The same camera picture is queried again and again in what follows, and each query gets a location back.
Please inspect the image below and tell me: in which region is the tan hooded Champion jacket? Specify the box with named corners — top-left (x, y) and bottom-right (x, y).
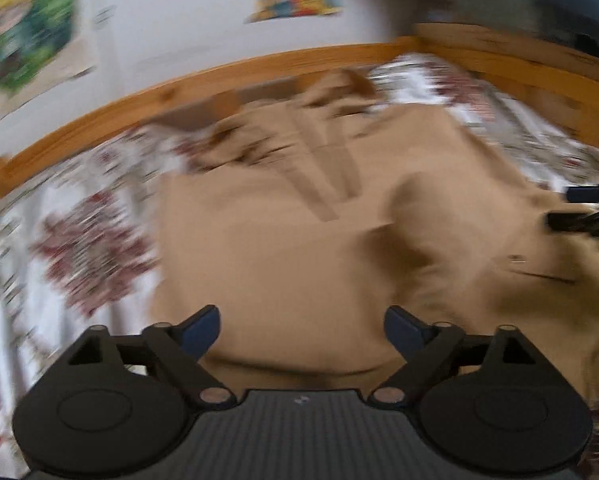
top-left (151, 70), bottom-right (599, 393)

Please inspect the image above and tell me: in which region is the wooden bed frame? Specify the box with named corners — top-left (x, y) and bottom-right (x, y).
top-left (0, 23), bottom-right (599, 200)

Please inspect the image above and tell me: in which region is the blonde anime character poster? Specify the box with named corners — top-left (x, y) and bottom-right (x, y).
top-left (0, 0), bottom-right (98, 120)

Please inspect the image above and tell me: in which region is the white floral satin bedspread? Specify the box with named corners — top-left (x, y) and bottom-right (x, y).
top-left (0, 53), bottom-right (599, 479)

